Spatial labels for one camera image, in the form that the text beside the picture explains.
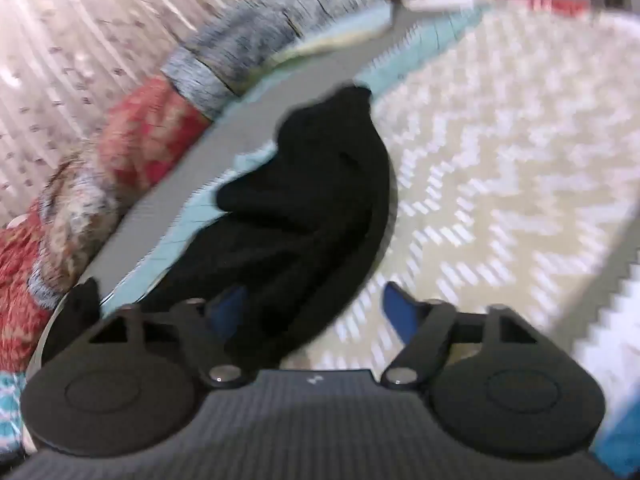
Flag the black pants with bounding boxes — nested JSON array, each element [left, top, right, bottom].
[[61, 85, 398, 367]]

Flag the teal lattice print pillow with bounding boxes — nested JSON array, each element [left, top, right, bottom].
[[0, 370, 27, 456]]

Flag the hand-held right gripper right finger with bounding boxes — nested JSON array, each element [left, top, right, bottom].
[[382, 281, 541, 390]]

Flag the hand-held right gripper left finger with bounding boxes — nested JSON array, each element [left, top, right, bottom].
[[90, 285, 248, 388]]

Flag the floral patchwork quilt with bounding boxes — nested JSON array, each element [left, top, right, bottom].
[[0, 0, 392, 361]]

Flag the zigzag patterned bedspread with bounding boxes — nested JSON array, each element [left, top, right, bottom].
[[30, 0, 640, 461]]

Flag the beige leaf print curtain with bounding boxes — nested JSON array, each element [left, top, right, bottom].
[[0, 0, 351, 226]]

